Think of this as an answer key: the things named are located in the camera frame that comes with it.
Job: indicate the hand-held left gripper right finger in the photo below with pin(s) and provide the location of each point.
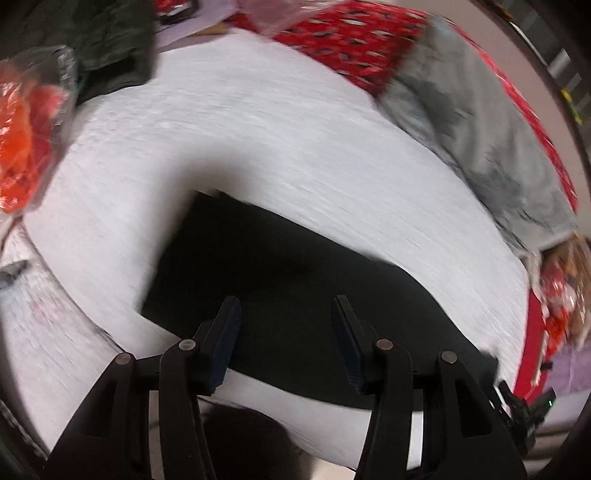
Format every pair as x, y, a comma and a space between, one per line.
351, 341

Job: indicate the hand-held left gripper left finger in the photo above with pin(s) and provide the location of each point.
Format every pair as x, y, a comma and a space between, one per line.
224, 341

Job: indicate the black pants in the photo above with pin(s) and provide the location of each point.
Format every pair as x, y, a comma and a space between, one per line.
286, 277

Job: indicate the red cushion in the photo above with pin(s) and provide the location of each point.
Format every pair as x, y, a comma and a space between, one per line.
531, 350

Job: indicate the bag of stuffed toys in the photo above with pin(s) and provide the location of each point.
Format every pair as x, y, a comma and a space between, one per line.
565, 295

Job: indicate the grey folded garment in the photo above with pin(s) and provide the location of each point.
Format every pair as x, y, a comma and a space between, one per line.
480, 134

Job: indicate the orange item in plastic bag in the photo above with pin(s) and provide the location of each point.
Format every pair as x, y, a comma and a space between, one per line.
23, 134

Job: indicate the red floral quilt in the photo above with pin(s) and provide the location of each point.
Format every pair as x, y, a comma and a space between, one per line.
351, 41

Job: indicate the loose papers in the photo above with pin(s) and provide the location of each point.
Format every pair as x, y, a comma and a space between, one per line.
189, 32

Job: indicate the dark jacket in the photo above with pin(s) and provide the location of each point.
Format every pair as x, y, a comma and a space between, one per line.
101, 41

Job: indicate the clear plastic bag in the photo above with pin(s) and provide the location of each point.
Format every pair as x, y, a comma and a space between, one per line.
277, 14

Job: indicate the window grille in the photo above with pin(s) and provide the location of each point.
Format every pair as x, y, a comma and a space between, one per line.
563, 60

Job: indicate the dark window frame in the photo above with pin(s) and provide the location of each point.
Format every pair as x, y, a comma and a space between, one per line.
535, 50

